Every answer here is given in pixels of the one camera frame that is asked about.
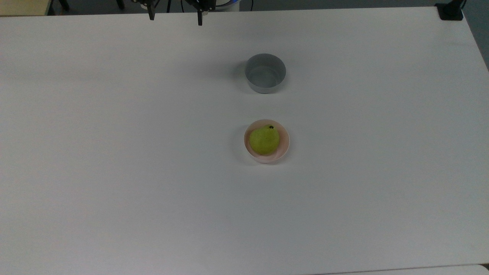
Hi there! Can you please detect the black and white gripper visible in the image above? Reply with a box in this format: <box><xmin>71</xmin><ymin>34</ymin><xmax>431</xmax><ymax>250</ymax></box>
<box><xmin>132</xmin><ymin>0</ymin><xmax>217</xmax><ymax>26</ymax></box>

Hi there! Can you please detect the green pear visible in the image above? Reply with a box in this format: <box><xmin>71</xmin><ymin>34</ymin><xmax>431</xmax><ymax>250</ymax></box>
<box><xmin>249</xmin><ymin>125</ymin><xmax>280</xmax><ymax>155</ymax></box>

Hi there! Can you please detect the grey bowl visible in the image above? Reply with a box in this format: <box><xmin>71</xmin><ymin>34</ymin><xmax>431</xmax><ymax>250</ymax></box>
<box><xmin>244</xmin><ymin>53</ymin><xmax>287</xmax><ymax>94</ymax></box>

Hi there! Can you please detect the pink bowl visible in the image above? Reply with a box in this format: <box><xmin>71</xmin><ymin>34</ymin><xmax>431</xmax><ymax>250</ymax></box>
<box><xmin>244</xmin><ymin>119</ymin><xmax>290</xmax><ymax>164</ymax></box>

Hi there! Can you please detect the light wooden furniture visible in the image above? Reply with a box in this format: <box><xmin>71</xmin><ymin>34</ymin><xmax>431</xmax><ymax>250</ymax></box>
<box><xmin>0</xmin><ymin>0</ymin><xmax>53</xmax><ymax>16</ymax></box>

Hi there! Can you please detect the white robot base blue ring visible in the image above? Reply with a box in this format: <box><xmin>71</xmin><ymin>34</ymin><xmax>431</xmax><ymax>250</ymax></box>
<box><xmin>215</xmin><ymin>0</ymin><xmax>240</xmax><ymax>11</ymax></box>

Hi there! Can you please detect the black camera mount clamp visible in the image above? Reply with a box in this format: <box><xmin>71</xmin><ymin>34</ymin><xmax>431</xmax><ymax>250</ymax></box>
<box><xmin>435</xmin><ymin>0</ymin><xmax>467</xmax><ymax>21</ymax></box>

